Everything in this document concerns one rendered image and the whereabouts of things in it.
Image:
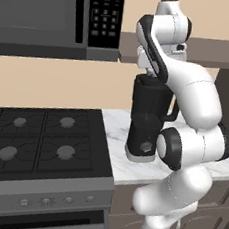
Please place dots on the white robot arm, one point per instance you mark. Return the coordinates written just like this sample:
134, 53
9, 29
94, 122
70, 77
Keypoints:
192, 95

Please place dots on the black gas hob stove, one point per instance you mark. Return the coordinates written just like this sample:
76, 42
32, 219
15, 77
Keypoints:
43, 138

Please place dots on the brown wall shelf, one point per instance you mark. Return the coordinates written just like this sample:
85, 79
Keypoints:
220, 53

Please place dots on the grey microwave oven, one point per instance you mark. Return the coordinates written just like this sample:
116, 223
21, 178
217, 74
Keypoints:
41, 11

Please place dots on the black blender with grey base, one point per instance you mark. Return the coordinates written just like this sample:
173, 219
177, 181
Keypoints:
148, 103

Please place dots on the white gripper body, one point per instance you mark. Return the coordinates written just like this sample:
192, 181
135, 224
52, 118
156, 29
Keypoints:
143, 57

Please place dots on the black oven door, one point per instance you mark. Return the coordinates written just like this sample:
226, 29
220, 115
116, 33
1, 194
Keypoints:
13, 221

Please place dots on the brown drawer front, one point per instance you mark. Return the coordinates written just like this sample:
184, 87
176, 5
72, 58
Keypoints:
219, 194

